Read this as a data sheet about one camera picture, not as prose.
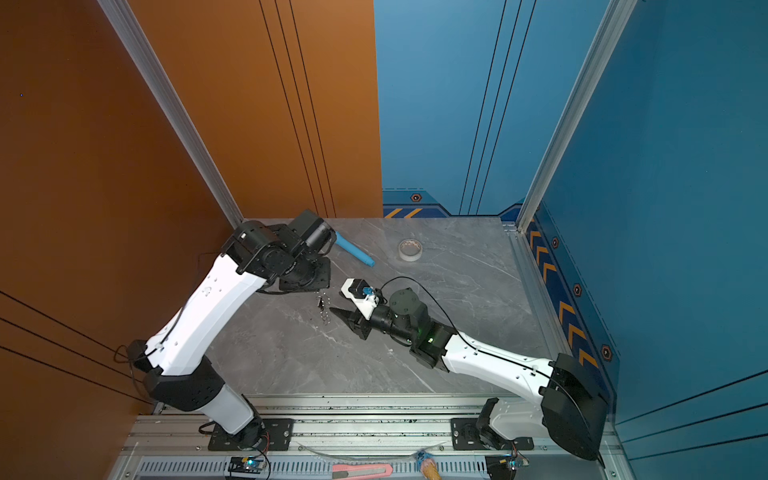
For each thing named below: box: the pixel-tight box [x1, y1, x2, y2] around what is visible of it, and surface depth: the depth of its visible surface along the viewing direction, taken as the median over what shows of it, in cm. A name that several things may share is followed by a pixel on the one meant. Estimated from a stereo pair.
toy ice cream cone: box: [421, 458, 442, 480], surface depth 68 cm
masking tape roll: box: [398, 238, 423, 262], surface depth 114 cm
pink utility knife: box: [332, 464, 393, 480], surface depth 70 cm
